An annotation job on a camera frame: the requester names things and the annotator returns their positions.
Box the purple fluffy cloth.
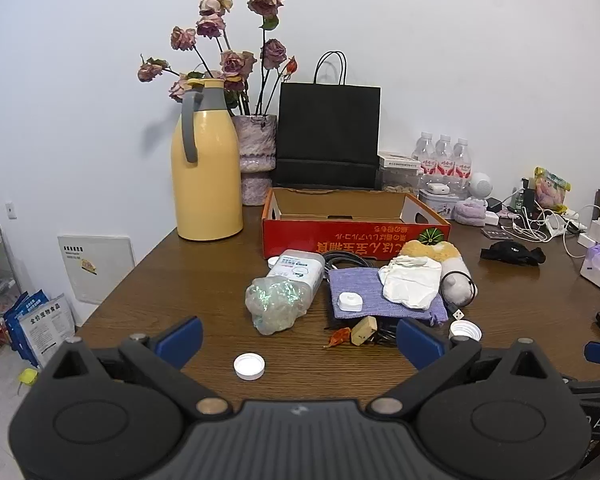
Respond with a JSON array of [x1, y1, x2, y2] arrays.
[[453, 197, 488, 225]]

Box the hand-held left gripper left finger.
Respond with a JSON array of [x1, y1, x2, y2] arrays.
[[39, 316, 232, 419]]

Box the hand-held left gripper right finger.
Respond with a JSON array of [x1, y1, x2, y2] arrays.
[[367, 318, 564, 419]]

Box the clear snack container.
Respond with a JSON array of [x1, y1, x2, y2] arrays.
[[380, 165, 423, 193]]

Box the white wall panel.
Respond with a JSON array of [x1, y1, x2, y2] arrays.
[[57, 234, 136, 305]]

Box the beige plug adapter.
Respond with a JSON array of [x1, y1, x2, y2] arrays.
[[351, 316, 378, 347]]

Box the orange dried petal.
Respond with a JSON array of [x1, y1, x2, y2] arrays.
[[324, 327, 352, 349]]

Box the white tin box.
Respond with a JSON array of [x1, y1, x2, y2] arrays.
[[418, 187, 468, 221]]

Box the plastic bottle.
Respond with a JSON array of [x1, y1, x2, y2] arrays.
[[245, 249, 326, 336]]

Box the white tissue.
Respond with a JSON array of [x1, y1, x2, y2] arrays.
[[378, 255, 442, 310]]

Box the white round speaker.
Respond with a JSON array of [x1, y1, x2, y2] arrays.
[[467, 172, 494, 197]]

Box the white bottle cap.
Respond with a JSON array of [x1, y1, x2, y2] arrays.
[[234, 353, 266, 380], [449, 321, 482, 342]]

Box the yellow white plush toy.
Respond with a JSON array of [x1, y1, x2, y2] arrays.
[[399, 240, 473, 307]]

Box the black usb cable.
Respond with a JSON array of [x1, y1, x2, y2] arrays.
[[440, 271, 478, 322]]

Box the pink textured vase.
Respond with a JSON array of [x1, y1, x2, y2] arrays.
[[231, 114, 278, 207]]

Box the red cardboard box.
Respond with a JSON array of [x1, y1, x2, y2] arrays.
[[261, 187, 452, 260]]

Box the white round puck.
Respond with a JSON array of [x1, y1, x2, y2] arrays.
[[337, 292, 364, 314]]

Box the black paper bag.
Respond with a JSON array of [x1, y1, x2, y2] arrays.
[[271, 51, 382, 192]]

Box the dried rose bouquet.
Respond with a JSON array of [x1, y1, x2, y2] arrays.
[[137, 0, 298, 117]]

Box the blue pet food bags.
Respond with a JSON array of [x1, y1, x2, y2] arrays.
[[4, 290, 76, 368]]

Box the colourful snack bag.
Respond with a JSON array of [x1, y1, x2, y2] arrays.
[[533, 166, 571, 211]]

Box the water bottle red label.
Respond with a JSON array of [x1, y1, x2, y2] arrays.
[[412, 132, 436, 181], [434, 134, 455, 183], [452, 137, 473, 188]]

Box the white flat box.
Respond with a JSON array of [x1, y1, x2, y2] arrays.
[[378, 151, 421, 168]]

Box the tangle of white cables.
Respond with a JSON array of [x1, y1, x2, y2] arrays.
[[500, 205, 588, 243]]

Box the purple cloth pouch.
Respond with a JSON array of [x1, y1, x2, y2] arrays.
[[327, 266, 449, 328]]

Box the yellow thermos jug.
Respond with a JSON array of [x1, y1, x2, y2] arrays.
[[171, 78, 244, 241]]

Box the black cloth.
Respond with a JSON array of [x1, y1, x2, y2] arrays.
[[481, 241, 547, 267]]

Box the black braided cable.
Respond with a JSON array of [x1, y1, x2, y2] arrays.
[[322, 252, 381, 273]]

